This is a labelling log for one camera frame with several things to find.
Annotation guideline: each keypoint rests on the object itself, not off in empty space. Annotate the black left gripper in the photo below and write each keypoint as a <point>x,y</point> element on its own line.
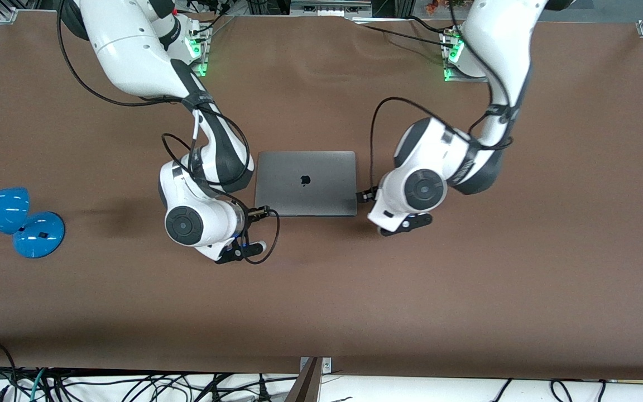
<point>367,196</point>

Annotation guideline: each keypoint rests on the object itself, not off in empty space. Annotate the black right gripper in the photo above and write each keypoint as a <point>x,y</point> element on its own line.
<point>255,213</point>

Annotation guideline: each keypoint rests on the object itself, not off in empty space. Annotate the grey laptop computer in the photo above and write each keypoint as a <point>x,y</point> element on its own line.
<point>305,190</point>

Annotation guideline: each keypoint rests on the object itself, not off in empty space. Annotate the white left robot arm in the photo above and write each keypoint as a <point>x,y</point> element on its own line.
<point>500,33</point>

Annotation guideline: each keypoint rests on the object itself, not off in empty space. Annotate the brown table cover sheet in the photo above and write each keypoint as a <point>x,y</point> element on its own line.
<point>466,279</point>

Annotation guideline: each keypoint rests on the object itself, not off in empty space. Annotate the grey power strip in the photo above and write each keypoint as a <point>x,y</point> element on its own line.
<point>327,8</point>

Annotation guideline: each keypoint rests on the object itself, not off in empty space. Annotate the blue desk lamp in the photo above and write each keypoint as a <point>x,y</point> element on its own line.
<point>39,237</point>

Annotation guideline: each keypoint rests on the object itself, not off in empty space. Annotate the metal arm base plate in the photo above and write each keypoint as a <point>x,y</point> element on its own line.
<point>203,61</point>
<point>452,77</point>

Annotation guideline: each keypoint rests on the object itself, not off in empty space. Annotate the silver table edge bracket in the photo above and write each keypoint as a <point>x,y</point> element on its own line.
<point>327,364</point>

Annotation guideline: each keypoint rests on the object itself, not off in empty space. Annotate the dark metal post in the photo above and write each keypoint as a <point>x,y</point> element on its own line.
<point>306,388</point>

